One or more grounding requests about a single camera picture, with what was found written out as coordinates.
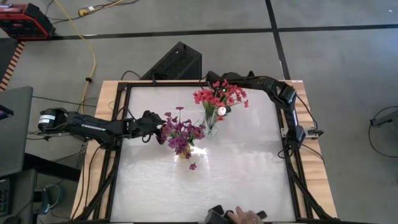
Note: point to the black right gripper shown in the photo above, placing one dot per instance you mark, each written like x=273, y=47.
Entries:
x=237, y=80

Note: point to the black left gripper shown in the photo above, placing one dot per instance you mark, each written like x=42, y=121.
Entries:
x=149, y=124

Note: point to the white artificial tulip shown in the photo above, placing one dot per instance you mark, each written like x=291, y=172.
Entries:
x=221, y=110

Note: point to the dark red artificial tulip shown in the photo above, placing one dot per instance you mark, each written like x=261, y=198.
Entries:
x=220, y=118

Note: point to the red artificial flower bunch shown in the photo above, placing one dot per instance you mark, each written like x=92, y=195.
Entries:
x=203, y=96
x=234, y=91

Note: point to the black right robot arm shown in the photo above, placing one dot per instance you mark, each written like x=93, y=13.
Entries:
x=292, y=118

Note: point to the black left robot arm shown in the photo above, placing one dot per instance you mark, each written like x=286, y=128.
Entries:
x=93, y=127

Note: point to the clear glass vase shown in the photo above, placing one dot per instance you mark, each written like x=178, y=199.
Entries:
x=211, y=130

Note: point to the yellow glass vase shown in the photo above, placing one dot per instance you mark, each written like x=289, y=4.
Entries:
x=185, y=153

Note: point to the black perforated box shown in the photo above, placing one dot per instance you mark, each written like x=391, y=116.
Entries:
x=177, y=62

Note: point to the white tabletop board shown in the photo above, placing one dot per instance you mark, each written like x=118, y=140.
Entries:
x=217, y=169

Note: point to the person's hand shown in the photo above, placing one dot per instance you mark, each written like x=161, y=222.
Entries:
x=245, y=217

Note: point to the black desk beam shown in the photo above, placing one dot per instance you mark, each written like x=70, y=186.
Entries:
x=53, y=168

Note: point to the grey desk top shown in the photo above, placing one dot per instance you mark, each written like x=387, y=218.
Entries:
x=15, y=130

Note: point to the black floor cabinet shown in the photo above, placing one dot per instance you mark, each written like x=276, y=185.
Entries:
x=21, y=193

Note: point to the orange black striped strip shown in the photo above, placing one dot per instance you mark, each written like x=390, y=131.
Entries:
x=12, y=65

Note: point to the black round stand base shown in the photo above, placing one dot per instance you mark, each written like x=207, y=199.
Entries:
x=387, y=119

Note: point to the red and black tool case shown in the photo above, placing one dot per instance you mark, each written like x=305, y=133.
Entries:
x=28, y=25

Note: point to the black metal table frame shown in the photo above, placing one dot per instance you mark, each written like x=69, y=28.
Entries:
x=174, y=84

